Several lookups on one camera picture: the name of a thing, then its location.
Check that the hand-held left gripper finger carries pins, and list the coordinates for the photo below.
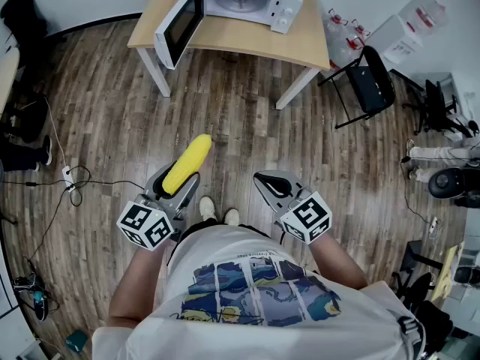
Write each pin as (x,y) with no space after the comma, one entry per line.
(189,193)
(155,180)

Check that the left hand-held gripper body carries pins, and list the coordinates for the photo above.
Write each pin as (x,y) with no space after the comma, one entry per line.
(144,225)

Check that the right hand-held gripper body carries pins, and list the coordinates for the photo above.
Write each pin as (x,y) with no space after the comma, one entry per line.
(307,216)

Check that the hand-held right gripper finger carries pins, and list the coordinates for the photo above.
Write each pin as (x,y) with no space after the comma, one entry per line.
(289,186)
(270,195)

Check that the yellow corn cob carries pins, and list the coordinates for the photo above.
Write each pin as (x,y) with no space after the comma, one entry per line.
(189,161)

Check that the person's right forearm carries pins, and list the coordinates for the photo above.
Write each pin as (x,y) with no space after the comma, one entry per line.
(337,261)

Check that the person's left forearm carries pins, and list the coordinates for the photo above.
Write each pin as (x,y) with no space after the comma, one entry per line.
(137,287)

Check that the person's left white shoe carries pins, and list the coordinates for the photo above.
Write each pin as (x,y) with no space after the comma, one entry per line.
(207,208)

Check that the person's white shoe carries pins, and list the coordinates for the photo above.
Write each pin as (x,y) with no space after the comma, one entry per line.
(231,217)
(207,208)

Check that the person's black shorts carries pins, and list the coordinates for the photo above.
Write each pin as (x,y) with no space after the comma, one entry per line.
(195,228)

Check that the person's right white shoe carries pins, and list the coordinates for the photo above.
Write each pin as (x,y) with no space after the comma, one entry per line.
(231,217)

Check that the white power strip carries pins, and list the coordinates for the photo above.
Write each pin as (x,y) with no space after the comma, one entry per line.
(68,176)
(434,225)

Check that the black small stand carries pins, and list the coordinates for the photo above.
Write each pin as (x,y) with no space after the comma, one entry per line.
(414,255)

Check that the person's white printed t-shirt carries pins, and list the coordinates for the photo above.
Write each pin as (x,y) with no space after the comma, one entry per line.
(243,313)

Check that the black folding chair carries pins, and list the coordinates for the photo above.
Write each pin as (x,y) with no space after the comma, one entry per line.
(371,84)

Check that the black swivel chair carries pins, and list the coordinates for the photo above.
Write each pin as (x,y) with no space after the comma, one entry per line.
(416,291)

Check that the teal box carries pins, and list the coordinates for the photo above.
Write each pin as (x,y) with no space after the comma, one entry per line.
(77,340)

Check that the black round device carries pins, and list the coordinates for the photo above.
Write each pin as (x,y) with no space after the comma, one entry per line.
(446,181)

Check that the yellow wooden board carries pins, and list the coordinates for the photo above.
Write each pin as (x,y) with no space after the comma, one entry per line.
(448,272)

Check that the light wooden table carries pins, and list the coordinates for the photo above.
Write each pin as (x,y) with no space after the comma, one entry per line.
(240,36)

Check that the black office chair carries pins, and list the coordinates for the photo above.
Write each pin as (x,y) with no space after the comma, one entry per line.
(437,107)

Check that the black backpack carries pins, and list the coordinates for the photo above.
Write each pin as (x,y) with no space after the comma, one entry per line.
(438,324)

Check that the white desk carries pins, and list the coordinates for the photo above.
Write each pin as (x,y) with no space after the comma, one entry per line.
(446,79)

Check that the white water dispenser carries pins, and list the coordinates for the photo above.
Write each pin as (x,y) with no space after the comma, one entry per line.
(405,32)

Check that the black bag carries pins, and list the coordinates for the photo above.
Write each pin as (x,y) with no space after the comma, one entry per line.
(24,15)

